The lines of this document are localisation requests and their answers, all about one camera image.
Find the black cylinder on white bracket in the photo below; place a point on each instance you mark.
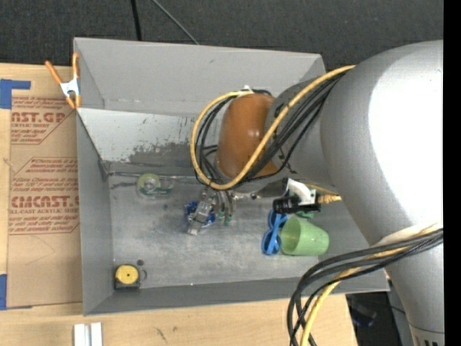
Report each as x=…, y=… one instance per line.
x=291, y=203

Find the clear green tape dispenser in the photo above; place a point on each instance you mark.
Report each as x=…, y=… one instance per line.
x=154, y=186

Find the green plastic cup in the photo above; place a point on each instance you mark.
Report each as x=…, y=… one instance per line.
x=310, y=241

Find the blue round object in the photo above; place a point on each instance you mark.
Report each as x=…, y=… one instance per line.
x=190, y=210

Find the yellow and black tape measure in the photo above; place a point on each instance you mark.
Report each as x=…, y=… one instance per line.
x=126, y=276

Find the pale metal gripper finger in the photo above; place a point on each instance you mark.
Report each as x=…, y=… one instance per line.
x=200, y=215

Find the blue sunglasses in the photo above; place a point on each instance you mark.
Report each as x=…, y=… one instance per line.
x=271, y=239

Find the brown cardboard board red print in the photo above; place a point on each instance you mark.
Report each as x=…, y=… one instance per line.
x=39, y=258

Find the grey metal bin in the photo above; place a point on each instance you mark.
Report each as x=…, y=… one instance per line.
x=173, y=251

